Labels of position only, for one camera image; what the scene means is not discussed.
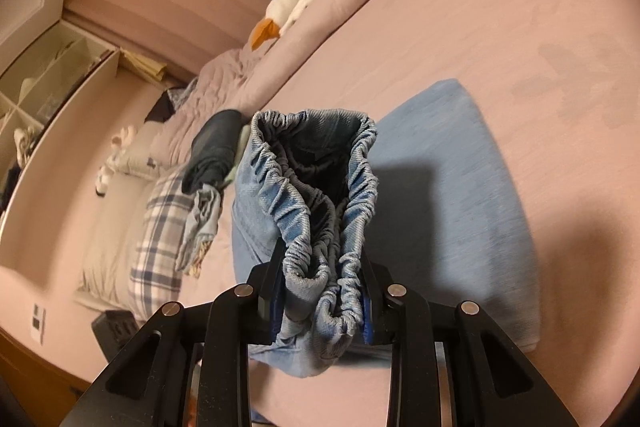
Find light blue denim pants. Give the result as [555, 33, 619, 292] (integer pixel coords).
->
[232, 79, 540, 377]

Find blue plaid pillow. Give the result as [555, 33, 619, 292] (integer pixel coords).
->
[128, 169, 193, 321]

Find beige pillow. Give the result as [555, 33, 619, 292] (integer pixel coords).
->
[75, 121, 162, 311]

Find grey blue crumpled garment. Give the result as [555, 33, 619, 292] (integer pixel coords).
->
[176, 184, 222, 277]

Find dark navy folded garment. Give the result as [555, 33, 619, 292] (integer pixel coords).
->
[182, 109, 245, 195]

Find small white plush toy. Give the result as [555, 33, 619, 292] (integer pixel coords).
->
[94, 126, 137, 197]

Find light green folded cloth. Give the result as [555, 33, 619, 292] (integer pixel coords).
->
[222, 124, 250, 188]

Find white shelf cabinet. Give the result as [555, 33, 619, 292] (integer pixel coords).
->
[1, 20, 119, 228]

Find pink bed sheet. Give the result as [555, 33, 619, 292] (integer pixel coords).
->
[151, 0, 639, 426]

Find pink quilted duvet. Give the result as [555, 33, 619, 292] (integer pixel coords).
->
[150, 0, 369, 168]

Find white wall power strip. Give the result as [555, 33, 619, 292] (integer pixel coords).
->
[30, 303, 46, 345]

